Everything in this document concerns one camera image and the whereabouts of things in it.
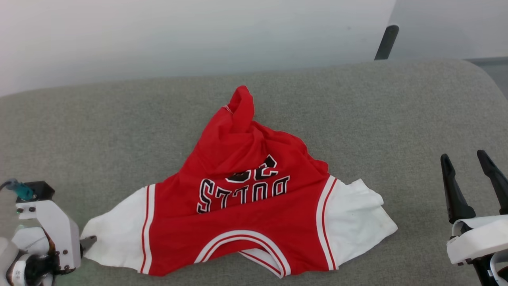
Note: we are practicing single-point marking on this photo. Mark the red white basketball jersey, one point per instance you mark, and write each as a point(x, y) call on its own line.
point(246, 214)

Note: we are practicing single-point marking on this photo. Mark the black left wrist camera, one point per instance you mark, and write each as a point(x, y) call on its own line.
point(41, 190)

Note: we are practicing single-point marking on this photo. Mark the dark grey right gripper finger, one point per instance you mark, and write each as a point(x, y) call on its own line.
point(498, 180)
point(454, 194)

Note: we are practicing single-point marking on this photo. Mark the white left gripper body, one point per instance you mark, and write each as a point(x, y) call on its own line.
point(59, 234)

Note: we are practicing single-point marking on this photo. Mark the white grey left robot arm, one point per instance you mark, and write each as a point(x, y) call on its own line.
point(27, 242)

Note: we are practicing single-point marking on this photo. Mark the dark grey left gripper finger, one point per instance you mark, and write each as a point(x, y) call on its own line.
point(87, 243)

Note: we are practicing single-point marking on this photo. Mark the grey fabric sofa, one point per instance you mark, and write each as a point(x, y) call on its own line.
point(119, 139)

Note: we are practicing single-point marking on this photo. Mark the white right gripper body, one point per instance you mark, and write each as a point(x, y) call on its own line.
point(480, 236)

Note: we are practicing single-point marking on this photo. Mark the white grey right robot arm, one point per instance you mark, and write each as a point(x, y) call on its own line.
point(486, 274)

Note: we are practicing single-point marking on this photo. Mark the black round pole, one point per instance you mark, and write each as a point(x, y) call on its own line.
point(387, 41)

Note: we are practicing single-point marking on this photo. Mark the white partition panel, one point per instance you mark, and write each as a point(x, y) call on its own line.
point(452, 28)

